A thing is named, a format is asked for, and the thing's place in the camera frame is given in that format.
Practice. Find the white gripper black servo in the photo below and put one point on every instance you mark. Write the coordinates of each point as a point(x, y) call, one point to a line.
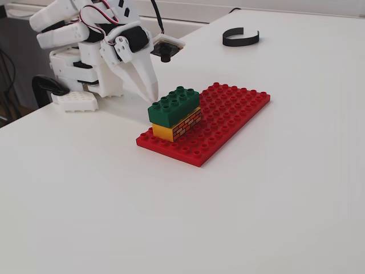
point(134, 65)

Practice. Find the green lego brick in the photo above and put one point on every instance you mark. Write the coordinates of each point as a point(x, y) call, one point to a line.
point(171, 111)

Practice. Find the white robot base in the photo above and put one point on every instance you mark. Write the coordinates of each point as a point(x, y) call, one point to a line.
point(74, 101)

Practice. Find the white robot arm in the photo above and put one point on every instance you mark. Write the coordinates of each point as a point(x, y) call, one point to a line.
point(57, 17)

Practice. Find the yellow lego brick brick-pattern side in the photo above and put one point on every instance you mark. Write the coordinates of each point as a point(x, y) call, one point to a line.
point(162, 132)

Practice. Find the red lego baseplate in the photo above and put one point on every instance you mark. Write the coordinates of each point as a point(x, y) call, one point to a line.
point(228, 120)

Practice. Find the black table clamp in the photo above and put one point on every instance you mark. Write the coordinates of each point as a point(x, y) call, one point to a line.
point(48, 84)

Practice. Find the black curved band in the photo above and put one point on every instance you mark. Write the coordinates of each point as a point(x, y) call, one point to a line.
point(239, 42)

